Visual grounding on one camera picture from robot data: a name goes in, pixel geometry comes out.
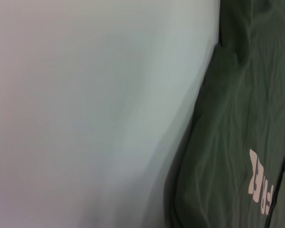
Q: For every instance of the dark green FREE t-shirt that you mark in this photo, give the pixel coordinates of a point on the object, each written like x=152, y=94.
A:
x=240, y=107

